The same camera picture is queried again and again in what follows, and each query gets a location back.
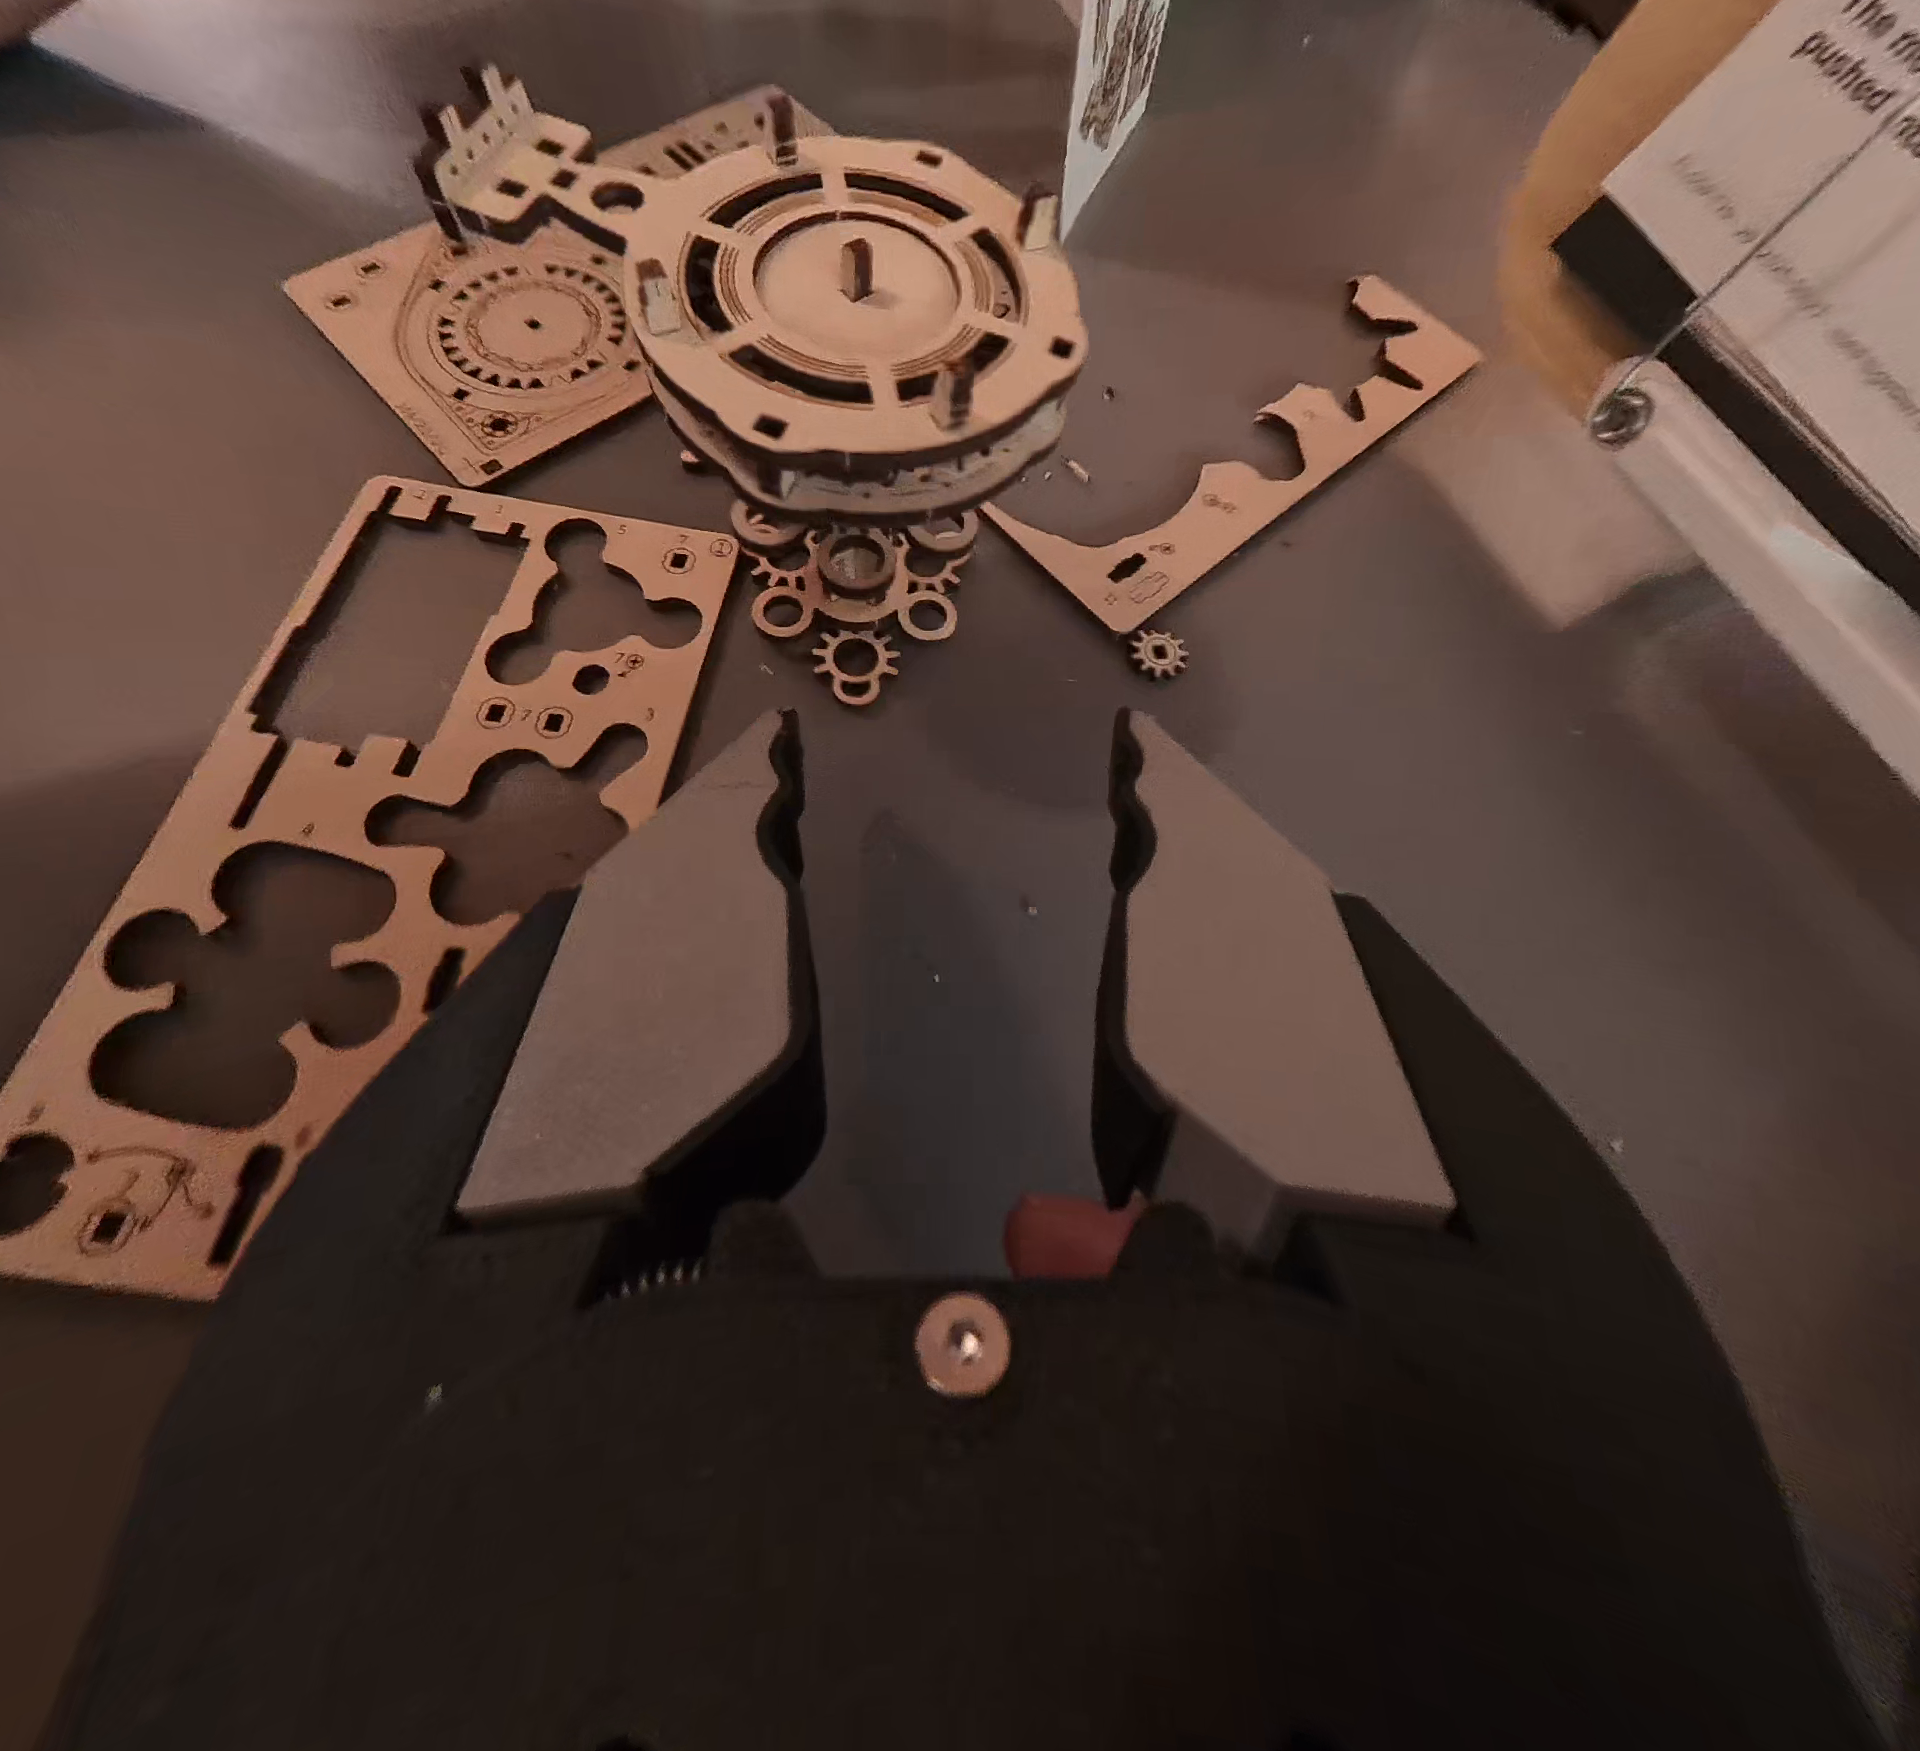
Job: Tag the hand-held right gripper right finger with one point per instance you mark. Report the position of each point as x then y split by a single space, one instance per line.
1276 1032

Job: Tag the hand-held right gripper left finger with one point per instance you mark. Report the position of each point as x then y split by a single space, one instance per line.
630 1032

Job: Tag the round wooden model assembly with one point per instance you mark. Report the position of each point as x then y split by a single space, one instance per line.
809 297

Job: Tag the square wooden parts sheet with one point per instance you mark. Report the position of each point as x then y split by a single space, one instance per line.
407 403

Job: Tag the small wooden gear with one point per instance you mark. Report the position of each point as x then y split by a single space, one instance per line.
1157 654

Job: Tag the wooden sheet with cloud cutouts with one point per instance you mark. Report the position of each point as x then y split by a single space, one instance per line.
172 1263

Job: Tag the wavy-edged wooden sheet strip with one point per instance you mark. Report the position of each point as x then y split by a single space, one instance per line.
1245 507

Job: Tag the folded assembly instruction leaflet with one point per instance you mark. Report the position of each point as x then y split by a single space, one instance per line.
1140 11

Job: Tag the instruction board on stand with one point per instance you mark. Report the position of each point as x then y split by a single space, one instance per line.
1560 207

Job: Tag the white printed instruction sheets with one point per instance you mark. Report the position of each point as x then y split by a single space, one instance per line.
1799 27

